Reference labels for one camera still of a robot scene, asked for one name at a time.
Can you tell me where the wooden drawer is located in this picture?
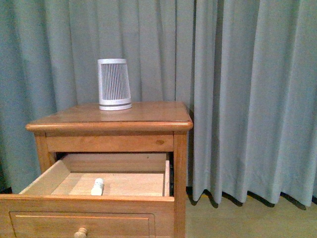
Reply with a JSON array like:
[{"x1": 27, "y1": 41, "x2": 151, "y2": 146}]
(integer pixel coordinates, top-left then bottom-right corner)
[{"x1": 0, "y1": 153, "x2": 174, "y2": 238}]

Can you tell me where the white medicine bottle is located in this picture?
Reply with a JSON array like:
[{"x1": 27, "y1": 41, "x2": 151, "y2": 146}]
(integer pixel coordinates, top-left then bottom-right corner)
[{"x1": 91, "y1": 178, "x2": 104, "y2": 196}]

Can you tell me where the wooden nightstand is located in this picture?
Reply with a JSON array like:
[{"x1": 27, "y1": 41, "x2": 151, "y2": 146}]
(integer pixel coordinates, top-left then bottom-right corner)
[{"x1": 25, "y1": 101, "x2": 194, "y2": 238}]

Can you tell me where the grey-green curtain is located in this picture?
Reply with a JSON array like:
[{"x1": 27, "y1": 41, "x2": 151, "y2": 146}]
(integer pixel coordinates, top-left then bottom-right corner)
[{"x1": 0, "y1": 0, "x2": 317, "y2": 206}]

